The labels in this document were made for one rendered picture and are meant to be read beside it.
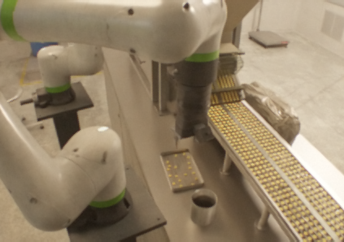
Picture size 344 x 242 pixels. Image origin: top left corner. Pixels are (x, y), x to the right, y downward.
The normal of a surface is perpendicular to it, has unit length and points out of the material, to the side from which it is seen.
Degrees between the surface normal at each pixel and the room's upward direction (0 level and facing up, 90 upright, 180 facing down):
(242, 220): 0
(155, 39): 88
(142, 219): 0
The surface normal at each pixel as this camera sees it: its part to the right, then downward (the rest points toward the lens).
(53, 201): 0.48, -0.20
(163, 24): -0.07, 0.17
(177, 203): 0.01, -0.83
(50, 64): 0.01, 0.54
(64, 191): 0.61, -0.45
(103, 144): 0.26, -0.70
